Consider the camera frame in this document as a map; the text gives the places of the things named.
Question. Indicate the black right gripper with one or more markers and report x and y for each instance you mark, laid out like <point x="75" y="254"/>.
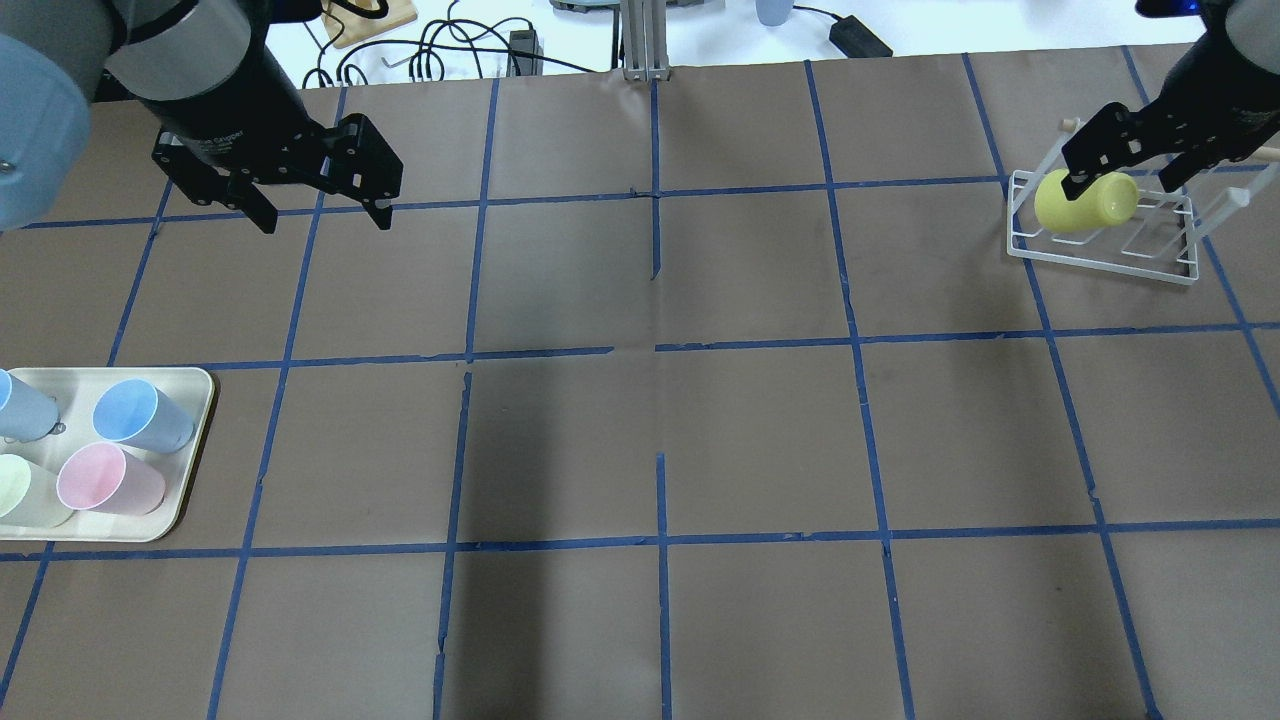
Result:
<point x="1212" y="84"/>

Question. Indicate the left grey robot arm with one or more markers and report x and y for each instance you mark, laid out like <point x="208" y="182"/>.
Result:
<point x="55" y="54"/>

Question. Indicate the aluminium profile post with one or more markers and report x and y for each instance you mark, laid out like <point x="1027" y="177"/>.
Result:
<point x="643" y="27"/>

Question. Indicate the black power brick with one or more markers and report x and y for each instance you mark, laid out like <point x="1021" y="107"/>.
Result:
<point x="857" y="41"/>

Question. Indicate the white wire cup rack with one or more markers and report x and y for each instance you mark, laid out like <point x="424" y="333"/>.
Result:
<point x="1161" y="242"/>

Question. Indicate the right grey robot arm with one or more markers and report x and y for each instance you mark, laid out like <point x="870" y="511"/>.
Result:
<point x="1252" y="25"/>

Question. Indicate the pink plastic cup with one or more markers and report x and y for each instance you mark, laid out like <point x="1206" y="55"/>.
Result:
<point x="106" y="478"/>

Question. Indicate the light blue plastic cup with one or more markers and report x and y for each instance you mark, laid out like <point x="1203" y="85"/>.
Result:
<point x="26" y="413"/>

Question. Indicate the yellow-green plastic cup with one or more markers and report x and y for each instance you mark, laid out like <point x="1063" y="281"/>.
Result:
<point x="1111" y="200"/>

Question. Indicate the wooden board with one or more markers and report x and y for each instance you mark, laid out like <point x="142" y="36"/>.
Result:
<point x="352" y="22"/>

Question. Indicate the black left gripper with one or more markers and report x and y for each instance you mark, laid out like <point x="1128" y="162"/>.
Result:
<point x="222" y="110"/>

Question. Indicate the pale green plastic cup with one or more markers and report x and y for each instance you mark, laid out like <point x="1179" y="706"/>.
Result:
<point x="29" y="497"/>

